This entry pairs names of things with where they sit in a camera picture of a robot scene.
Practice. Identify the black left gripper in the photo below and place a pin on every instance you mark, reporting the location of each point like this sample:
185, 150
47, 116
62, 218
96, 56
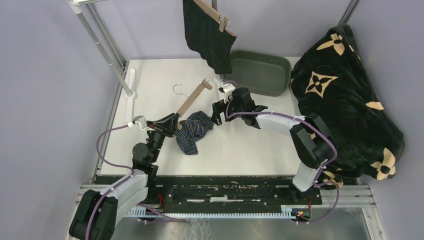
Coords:
167, 125

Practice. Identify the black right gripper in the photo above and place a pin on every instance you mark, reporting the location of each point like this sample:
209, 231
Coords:
217, 108

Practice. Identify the blue striped underwear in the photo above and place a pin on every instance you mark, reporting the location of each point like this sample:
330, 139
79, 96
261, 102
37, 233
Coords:
192, 130

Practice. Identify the black striped underwear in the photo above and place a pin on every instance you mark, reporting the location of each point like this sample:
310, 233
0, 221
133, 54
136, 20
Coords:
202, 35

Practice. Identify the wooden clip hanger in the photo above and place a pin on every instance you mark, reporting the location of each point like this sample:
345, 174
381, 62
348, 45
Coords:
223, 21

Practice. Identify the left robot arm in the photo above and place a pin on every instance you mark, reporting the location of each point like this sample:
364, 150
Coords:
99, 211

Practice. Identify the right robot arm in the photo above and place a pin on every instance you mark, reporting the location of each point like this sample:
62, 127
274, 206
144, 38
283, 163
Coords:
312, 139

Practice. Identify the green plastic tray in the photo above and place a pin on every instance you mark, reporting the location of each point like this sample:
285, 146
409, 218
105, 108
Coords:
261, 73

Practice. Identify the centre rack pole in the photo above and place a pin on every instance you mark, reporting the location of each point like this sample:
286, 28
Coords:
214, 4

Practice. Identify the rack pole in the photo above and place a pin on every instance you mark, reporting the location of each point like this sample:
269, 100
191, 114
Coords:
78, 12
214, 4

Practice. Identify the black floral blanket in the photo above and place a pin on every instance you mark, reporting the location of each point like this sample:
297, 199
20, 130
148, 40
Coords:
331, 81

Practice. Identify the left rack pole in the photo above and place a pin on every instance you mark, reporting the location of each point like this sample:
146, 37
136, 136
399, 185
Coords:
78, 12

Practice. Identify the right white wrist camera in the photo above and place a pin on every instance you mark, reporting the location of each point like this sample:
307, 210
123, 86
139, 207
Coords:
225, 90

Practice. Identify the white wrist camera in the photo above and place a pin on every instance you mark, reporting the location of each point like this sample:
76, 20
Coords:
225, 90
139, 122

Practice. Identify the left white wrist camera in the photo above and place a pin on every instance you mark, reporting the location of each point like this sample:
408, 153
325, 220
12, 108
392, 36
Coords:
139, 122

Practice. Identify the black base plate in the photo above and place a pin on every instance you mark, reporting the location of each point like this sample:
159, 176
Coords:
258, 194

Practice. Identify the white cable duct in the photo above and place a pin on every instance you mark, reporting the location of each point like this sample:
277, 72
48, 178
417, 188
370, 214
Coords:
141, 212

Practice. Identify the aluminium frame rails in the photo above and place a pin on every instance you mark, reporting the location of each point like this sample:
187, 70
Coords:
348, 197

